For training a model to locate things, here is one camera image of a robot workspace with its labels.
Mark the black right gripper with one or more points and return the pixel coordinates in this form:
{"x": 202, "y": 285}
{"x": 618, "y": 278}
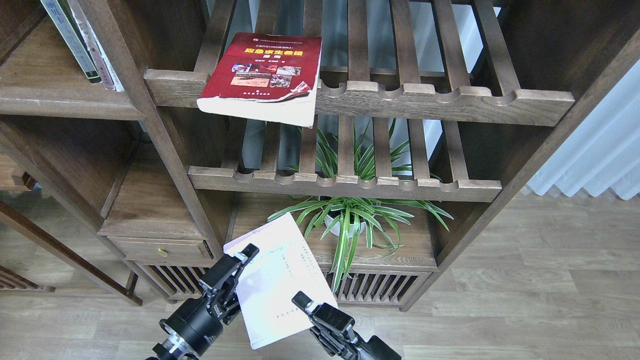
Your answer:
{"x": 334, "y": 330}

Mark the green spider plant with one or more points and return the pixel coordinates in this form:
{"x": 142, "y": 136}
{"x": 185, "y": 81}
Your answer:
{"x": 356, "y": 217}

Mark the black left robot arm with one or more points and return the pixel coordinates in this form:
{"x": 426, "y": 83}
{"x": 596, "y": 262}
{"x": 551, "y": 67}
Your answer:
{"x": 197, "y": 323}

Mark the dark wooden bookshelf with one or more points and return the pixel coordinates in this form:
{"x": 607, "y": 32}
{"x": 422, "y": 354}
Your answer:
{"x": 484, "y": 90}

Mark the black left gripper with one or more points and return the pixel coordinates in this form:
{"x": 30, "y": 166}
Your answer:
{"x": 197, "y": 323}

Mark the upright pale spine book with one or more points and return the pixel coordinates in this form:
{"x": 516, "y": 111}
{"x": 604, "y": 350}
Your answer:
{"x": 91, "y": 44}

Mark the red cover book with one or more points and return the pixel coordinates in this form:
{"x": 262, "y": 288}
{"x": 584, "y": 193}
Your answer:
{"x": 264, "y": 77}

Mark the brass drawer knob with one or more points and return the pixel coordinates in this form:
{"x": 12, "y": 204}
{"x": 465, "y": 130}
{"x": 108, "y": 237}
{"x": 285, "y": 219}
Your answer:
{"x": 162, "y": 252}

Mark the dark wooden side furniture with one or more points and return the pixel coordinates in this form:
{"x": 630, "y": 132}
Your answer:
{"x": 66, "y": 286}

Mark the white purple cover book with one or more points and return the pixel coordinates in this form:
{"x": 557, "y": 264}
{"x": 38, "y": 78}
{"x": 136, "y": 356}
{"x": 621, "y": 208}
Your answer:
{"x": 283, "y": 266}

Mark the black yellow cover book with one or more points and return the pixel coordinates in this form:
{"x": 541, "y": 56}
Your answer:
{"x": 61, "y": 16}

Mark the white pleated curtain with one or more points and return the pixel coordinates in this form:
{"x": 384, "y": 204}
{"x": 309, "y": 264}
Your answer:
{"x": 603, "y": 153}

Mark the white plant pot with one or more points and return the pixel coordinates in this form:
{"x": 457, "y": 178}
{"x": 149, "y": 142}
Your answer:
{"x": 332, "y": 222}

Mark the upright white book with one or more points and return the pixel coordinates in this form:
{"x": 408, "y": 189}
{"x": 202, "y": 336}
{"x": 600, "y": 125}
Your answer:
{"x": 113, "y": 75}

